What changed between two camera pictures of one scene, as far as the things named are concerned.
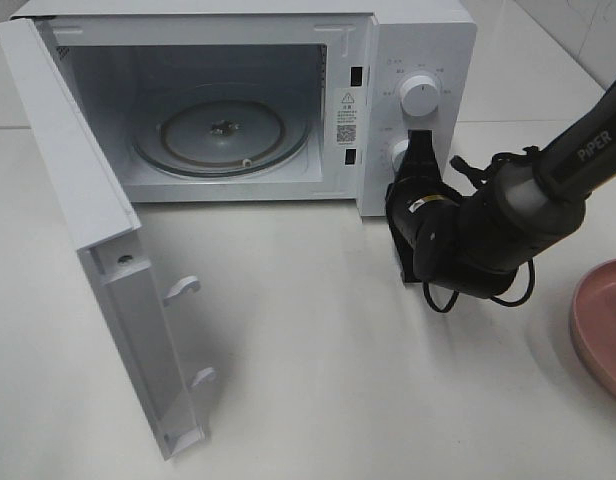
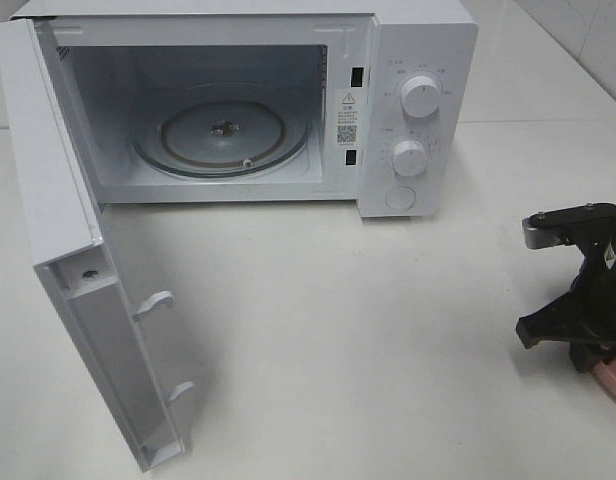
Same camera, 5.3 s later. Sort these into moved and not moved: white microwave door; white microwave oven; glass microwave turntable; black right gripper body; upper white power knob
Moved: white microwave door; black right gripper body
Not moved: white microwave oven; upper white power knob; glass microwave turntable
